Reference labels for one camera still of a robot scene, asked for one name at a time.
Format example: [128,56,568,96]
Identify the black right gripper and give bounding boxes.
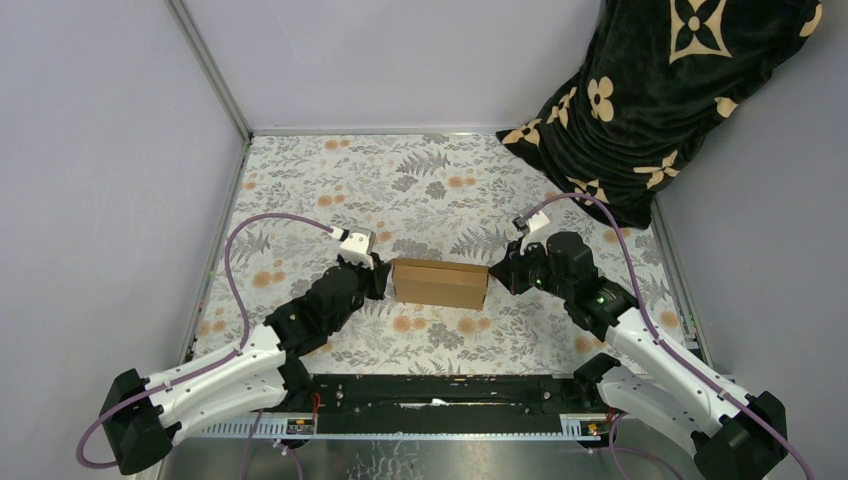
[488,235,571,300]

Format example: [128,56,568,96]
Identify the brown cardboard box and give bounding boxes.
[391,258,489,311]

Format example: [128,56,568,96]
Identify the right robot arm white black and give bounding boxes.
[489,232,788,479]

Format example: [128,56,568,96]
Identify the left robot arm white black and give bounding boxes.
[101,259,391,475]

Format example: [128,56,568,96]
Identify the floral patterned table mat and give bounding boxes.
[190,135,691,375]

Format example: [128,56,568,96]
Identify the black beige flower blanket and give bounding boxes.
[497,0,823,230]

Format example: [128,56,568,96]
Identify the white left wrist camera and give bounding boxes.
[330,226,376,270]

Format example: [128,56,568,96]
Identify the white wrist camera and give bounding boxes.
[513,210,550,254]
[330,226,376,270]

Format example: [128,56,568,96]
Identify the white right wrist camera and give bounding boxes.
[513,210,550,254]

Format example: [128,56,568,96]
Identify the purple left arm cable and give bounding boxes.
[74,213,346,480]

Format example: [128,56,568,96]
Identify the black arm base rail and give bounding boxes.
[271,374,612,422]

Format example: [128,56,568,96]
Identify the grey slotted cable duct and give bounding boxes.
[198,414,607,441]

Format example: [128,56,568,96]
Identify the aluminium frame post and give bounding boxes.
[164,0,253,143]

